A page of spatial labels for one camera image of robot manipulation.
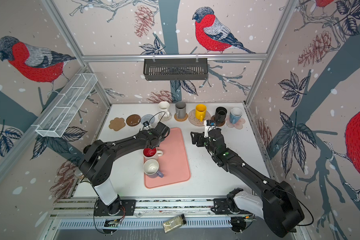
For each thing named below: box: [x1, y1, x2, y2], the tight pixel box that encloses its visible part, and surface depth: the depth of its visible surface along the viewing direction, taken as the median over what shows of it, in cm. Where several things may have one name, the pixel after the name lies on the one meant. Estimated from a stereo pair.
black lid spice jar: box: [83, 144, 92, 154], surface depth 84 cm
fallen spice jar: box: [163, 213, 187, 233], surface depth 67 cm
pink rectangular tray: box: [144, 127, 191, 189], surface depth 88 cm
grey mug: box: [175, 101, 186, 119], surface depth 106 cm
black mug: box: [215, 106, 227, 124], surface depth 106 cm
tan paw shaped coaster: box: [108, 117, 126, 132], surface depth 112 cm
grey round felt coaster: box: [141, 114, 155, 124], surface depth 115 cm
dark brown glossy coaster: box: [126, 114, 141, 127], surface depth 113 cm
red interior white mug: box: [142, 147, 164, 161], surface depth 88 cm
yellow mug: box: [195, 104, 207, 122], surface depth 107 cm
